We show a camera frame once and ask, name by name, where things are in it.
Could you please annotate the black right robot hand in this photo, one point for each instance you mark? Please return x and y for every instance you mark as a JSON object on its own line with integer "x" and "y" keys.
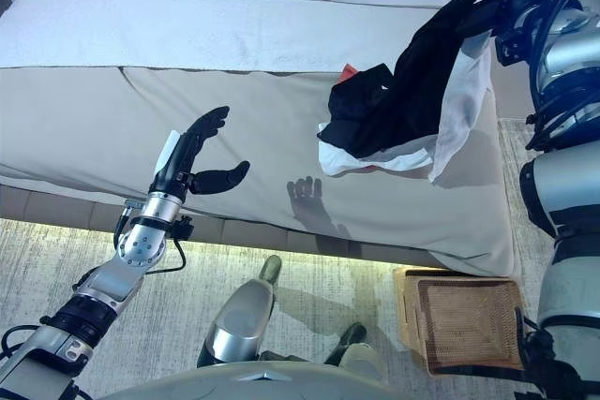
{"x": 504, "y": 2}

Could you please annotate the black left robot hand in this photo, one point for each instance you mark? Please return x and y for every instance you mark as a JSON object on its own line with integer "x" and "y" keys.
{"x": 180, "y": 163}

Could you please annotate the white garment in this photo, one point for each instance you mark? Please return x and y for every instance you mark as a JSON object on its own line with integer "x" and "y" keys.
{"x": 457, "y": 105}

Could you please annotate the black garment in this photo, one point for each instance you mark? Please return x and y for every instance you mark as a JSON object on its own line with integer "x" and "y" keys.
{"x": 375, "y": 105}

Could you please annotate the orange red garment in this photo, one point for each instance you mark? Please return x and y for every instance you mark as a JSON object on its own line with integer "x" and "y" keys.
{"x": 348, "y": 73}

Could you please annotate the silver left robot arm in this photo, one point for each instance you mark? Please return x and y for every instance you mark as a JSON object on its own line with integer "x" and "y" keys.
{"x": 140, "y": 245}

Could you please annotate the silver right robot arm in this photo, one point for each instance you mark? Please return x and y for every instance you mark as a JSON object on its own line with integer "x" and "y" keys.
{"x": 562, "y": 53}

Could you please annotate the bed with beige cover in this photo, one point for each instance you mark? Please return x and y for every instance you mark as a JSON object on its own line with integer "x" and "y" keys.
{"x": 94, "y": 114}

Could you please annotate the white textured bed sheet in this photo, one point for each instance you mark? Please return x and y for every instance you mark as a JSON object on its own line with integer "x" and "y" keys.
{"x": 187, "y": 30}

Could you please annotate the brown wicker basket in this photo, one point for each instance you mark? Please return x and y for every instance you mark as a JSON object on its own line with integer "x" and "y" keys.
{"x": 469, "y": 320}

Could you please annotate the silver left robot leg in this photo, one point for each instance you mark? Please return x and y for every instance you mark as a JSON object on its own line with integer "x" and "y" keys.
{"x": 239, "y": 320}

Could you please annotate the silver robot leg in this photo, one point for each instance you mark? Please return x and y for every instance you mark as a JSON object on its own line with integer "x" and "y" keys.
{"x": 239, "y": 320}
{"x": 349, "y": 339}

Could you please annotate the grey streaked rug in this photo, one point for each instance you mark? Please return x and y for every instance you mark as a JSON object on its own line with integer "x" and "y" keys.
{"x": 47, "y": 269}

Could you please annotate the grey robot torso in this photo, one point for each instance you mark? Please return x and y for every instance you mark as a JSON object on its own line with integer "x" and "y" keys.
{"x": 234, "y": 388}

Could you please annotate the silver right robot leg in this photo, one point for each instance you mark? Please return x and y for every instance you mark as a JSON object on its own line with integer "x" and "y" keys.
{"x": 349, "y": 339}

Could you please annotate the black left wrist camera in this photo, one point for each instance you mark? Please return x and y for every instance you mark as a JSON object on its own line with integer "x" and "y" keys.
{"x": 184, "y": 227}

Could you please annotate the brown upholstered bed frame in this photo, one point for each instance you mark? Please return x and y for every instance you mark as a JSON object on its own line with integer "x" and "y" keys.
{"x": 70, "y": 217}

